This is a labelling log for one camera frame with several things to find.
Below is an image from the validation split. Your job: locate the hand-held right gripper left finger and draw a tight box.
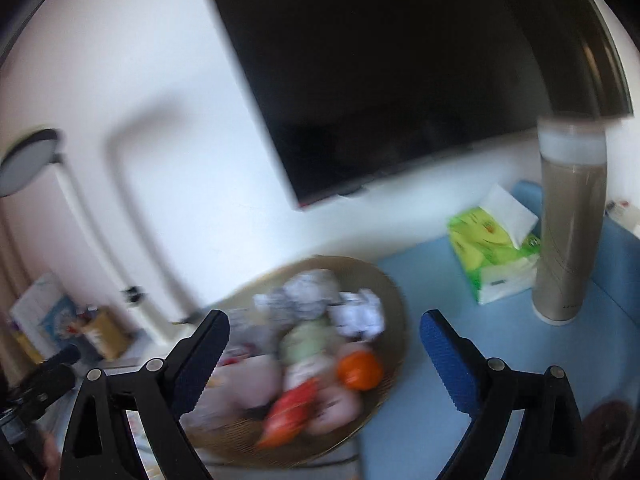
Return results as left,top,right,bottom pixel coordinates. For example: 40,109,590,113
60,309,231,480

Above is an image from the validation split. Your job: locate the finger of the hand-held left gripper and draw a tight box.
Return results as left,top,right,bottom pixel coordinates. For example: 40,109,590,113
44,344,82,368

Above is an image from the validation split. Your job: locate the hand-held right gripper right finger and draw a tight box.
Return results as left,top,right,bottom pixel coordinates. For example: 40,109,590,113
419,309,583,480

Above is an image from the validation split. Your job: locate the pink plush toy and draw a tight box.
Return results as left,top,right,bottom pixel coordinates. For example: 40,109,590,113
210,360,283,416

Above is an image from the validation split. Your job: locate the gold woven bowl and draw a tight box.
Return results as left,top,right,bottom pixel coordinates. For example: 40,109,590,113
192,256,408,467

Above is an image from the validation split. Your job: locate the orange tangerine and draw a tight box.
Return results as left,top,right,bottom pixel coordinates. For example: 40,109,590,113
336,350,384,392

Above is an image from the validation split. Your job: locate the orange snack packet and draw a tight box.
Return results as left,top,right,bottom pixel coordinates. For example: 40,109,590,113
256,379,321,450

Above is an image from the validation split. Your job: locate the pale green plush toy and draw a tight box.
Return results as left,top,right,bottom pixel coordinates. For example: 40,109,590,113
279,321,341,368

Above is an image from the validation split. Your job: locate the white plush toy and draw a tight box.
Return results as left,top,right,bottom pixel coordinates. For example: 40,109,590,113
307,385,363,433

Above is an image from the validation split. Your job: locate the pile of papers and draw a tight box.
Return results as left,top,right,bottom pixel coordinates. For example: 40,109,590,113
252,269,386,341

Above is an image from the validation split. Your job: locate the beige cylindrical pen holder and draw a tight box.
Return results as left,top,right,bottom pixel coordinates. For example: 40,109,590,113
75,307,133,361

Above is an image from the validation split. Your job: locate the green tissue pack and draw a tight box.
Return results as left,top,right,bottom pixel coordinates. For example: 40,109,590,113
446,183,542,306

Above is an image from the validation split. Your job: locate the gold thermos tumbler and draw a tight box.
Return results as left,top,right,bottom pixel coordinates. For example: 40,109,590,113
530,116,608,327

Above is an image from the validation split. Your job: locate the brown round object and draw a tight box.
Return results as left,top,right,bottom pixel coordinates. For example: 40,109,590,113
582,400,636,480

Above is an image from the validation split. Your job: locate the white desk lamp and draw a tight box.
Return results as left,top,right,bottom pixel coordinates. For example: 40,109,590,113
0,129,151,341

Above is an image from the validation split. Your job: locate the white power strip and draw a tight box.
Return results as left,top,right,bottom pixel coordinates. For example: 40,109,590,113
602,199,640,231

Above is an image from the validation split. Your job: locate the black flat screen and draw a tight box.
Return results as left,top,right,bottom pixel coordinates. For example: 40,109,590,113
197,0,556,210

